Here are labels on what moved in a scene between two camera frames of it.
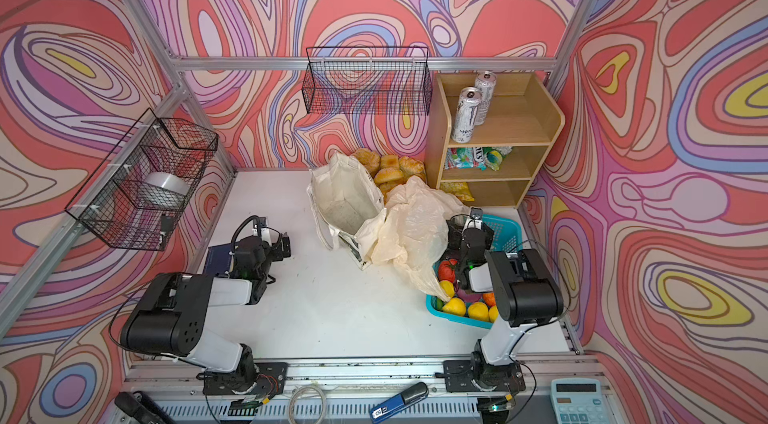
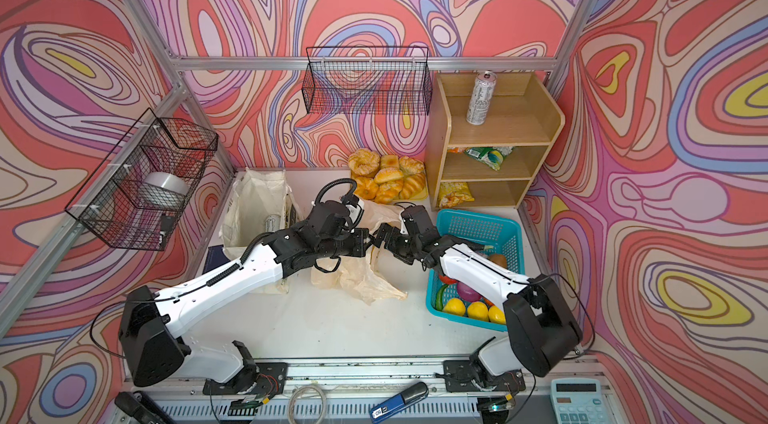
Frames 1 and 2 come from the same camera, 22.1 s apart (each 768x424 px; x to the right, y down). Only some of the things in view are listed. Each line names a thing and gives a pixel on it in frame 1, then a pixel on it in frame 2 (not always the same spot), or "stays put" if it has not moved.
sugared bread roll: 371,160 stays put
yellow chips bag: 459,188 stays put
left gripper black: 276,252 → 360,236
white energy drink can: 465,115 → 272,223
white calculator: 578,401 stays put
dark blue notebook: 218,260 stays put
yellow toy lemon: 455,306 stays put
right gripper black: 455,233 → 393,233
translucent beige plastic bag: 415,235 → 361,276
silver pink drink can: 486,81 stays put
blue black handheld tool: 405,399 stays put
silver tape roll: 164,190 stays put
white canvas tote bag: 348,204 → 263,202
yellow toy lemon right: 478,311 stays put
